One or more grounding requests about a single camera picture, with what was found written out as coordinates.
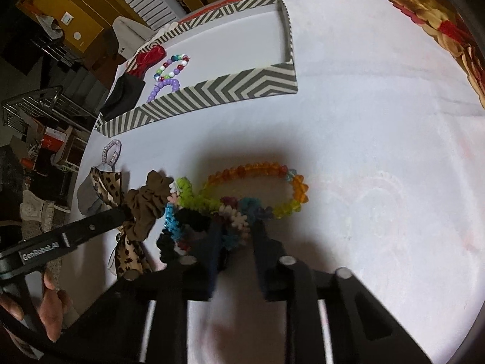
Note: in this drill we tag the person's left hand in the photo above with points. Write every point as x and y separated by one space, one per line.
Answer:
54 305

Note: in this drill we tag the orange red floral blanket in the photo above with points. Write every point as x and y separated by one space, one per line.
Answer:
450 32

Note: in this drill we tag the leopard print bow scrunchie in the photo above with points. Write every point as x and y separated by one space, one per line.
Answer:
146 205

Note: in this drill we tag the red satin bow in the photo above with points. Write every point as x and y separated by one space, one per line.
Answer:
146 60

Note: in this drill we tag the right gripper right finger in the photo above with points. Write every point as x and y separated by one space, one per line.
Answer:
277 273

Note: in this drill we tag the metal rack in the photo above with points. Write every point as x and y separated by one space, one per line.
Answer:
45 105

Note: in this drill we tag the black fabric hair piece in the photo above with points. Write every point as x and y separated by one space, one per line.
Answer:
124 96

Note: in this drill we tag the striped cardboard tray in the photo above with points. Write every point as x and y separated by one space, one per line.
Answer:
239 51

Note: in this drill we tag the white coat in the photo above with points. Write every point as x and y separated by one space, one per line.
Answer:
131 35

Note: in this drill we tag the light blue fluffy scrunchie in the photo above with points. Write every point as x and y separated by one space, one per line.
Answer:
88 200

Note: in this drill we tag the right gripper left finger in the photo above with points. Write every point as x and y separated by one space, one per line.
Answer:
208 247

